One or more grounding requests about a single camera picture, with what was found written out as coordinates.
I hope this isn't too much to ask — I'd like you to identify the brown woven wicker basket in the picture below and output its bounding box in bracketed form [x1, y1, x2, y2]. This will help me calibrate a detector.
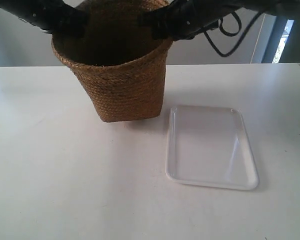
[51, 0, 173, 123]

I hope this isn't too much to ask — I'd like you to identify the window with grey frame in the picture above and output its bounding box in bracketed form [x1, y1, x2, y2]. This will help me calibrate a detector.
[250, 14, 300, 64]

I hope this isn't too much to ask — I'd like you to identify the white rectangular plastic tray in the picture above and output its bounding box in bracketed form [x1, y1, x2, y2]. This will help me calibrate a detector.
[165, 105, 259, 191]

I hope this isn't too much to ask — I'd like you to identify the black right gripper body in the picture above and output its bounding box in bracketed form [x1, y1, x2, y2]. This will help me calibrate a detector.
[137, 0, 222, 41]

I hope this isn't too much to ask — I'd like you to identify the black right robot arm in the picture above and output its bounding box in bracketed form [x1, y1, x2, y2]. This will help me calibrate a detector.
[137, 0, 300, 41]

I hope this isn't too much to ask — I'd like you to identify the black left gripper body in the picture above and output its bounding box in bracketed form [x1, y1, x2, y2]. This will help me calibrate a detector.
[17, 0, 88, 38]

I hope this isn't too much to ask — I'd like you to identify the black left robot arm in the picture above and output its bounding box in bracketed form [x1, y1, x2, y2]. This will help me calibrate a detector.
[0, 0, 89, 38]

